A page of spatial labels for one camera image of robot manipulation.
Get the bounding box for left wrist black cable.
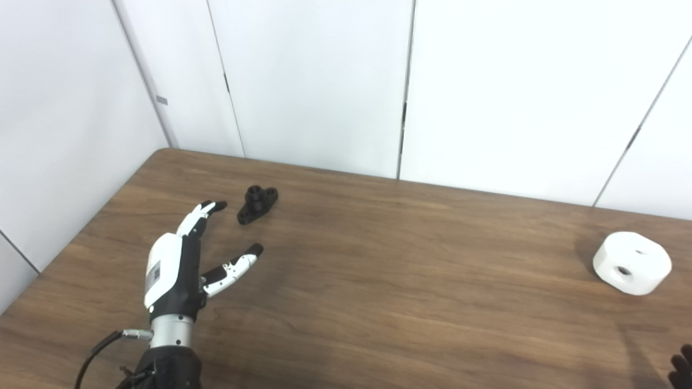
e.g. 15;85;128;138
75;328;154;389

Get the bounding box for round white plastic piece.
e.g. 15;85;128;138
593;232;673;296

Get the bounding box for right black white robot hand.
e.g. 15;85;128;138
669;345;692;389

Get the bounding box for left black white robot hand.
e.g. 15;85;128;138
144;200;264;325

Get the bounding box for black plastic holder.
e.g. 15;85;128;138
237;185;279;225

